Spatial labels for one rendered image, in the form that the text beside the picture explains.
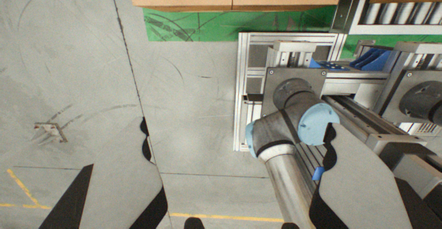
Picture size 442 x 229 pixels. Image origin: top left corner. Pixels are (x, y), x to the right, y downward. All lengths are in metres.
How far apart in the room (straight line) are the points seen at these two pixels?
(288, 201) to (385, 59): 0.76
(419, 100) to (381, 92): 0.14
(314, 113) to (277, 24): 1.29
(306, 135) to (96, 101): 2.27
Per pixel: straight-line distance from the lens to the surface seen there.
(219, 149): 2.23
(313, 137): 0.52
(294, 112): 0.51
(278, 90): 0.64
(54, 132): 3.08
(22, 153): 2.98
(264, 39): 1.43
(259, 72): 1.48
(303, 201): 0.45
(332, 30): 1.37
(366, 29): 1.30
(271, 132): 0.49
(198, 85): 1.76
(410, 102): 0.92
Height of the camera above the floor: 1.63
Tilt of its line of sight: 63 degrees down
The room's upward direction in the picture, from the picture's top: 174 degrees counter-clockwise
